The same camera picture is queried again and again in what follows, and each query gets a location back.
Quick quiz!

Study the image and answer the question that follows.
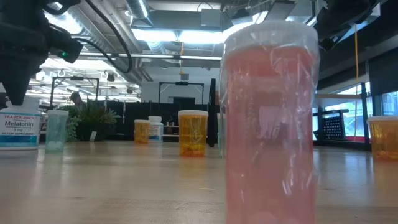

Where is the wooden shelf board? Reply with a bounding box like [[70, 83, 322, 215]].
[[314, 93, 363, 100]]

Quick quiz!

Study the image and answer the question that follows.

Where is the pink pill vial white cap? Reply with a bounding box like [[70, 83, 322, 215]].
[[218, 19, 321, 224]]

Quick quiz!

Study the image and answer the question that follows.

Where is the grey ceiling box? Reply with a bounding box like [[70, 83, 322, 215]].
[[200, 8, 222, 28]]

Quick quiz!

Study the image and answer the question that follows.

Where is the bright ceiling light panel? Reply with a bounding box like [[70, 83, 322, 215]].
[[131, 27, 229, 45]]

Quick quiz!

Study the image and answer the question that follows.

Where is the white Melatonin supplement bottle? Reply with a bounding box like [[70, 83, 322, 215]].
[[0, 95, 42, 152]]

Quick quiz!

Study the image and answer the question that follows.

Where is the silver ceiling ventilation duct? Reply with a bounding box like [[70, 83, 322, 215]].
[[46, 0, 156, 85]]

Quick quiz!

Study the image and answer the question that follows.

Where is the yellow hanging cord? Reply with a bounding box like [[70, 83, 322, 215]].
[[353, 23, 359, 83]]

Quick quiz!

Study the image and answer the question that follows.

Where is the green pill vial white cap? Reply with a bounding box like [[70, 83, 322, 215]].
[[45, 109, 70, 154]]

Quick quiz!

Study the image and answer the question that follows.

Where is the black background rig frame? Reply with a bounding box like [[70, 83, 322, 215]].
[[158, 81, 205, 105], [49, 76, 101, 110]]

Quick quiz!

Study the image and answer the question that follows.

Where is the grey ceiling conduit pipe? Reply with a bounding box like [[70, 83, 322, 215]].
[[77, 51, 223, 62]]

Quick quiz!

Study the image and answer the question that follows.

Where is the black aluminium table frame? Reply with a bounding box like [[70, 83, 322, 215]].
[[313, 138, 373, 152]]

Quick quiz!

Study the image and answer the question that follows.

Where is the small white rack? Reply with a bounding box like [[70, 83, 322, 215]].
[[163, 121, 180, 138]]

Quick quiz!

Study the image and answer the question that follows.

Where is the black perforated metal panel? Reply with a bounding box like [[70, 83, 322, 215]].
[[317, 108, 350, 141]]

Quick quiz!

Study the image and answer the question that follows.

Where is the black room divider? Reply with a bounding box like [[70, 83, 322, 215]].
[[105, 101, 218, 142]]

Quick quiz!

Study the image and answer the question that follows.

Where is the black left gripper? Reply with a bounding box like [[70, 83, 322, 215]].
[[0, 19, 84, 106]]

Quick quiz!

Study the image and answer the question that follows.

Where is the person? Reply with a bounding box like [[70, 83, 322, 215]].
[[68, 91, 85, 110]]

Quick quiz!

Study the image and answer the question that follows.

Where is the black shelf side frame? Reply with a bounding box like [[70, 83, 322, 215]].
[[360, 82, 372, 151], [207, 77, 218, 148]]

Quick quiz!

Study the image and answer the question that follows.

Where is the orange pill bottle white cap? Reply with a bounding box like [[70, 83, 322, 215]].
[[178, 110, 210, 158], [134, 119, 151, 144], [366, 115, 398, 162]]

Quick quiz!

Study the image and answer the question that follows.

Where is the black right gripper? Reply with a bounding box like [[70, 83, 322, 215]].
[[313, 0, 382, 51]]

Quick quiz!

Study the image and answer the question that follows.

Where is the black plant pot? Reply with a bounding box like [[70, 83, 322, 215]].
[[75, 123, 109, 142]]

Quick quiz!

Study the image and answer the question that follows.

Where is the green artificial plant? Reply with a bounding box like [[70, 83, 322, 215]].
[[58, 98, 123, 143]]

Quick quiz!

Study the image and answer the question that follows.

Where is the white bottle blue label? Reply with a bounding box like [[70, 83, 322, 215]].
[[147, 115, 165, 143]]

